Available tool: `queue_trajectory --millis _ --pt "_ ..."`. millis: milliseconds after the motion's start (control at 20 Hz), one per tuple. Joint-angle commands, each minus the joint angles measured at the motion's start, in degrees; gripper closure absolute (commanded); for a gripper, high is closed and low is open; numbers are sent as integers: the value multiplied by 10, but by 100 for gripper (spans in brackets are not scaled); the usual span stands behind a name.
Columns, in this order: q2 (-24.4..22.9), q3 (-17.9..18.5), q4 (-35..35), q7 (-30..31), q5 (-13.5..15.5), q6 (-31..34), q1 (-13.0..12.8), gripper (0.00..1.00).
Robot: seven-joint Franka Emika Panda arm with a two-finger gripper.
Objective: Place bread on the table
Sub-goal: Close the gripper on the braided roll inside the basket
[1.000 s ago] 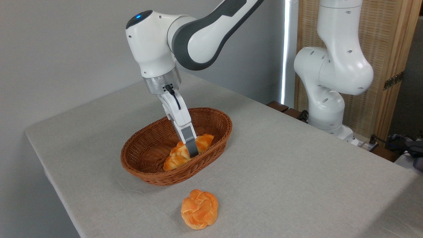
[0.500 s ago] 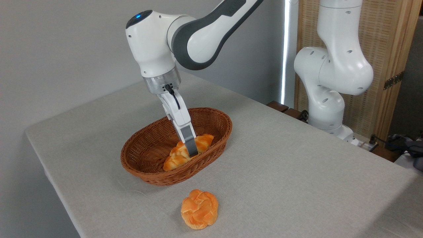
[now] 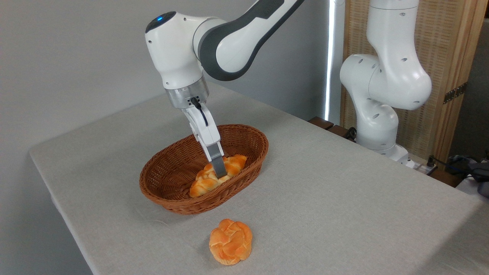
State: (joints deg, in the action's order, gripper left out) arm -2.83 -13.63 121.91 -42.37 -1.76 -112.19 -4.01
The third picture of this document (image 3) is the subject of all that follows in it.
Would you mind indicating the brown wicker basket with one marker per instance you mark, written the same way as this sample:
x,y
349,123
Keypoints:
x,y
168,179

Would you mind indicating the grey tablecloth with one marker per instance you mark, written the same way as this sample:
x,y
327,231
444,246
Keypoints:
x,y
344,210

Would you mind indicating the metal screen hinge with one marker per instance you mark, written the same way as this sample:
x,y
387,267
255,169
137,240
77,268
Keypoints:
x,y
454,93

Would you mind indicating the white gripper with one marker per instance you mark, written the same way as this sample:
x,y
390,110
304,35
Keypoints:
x,y
204,130

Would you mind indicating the round braided bread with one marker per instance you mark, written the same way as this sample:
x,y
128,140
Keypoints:
x,y
231,242

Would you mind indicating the white power strip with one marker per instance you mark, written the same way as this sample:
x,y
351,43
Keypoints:
x,y
420,167

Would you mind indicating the black clamp knob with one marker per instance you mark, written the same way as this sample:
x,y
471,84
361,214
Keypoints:
x,y
351,133

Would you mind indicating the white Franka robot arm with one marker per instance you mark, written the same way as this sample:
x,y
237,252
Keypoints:
x,y
172,49

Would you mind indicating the long braided bread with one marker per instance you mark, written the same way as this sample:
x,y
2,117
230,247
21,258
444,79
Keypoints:
x,y
202,185

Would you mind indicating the white vertical light strip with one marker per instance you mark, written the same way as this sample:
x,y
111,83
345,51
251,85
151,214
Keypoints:
x,y
331,57

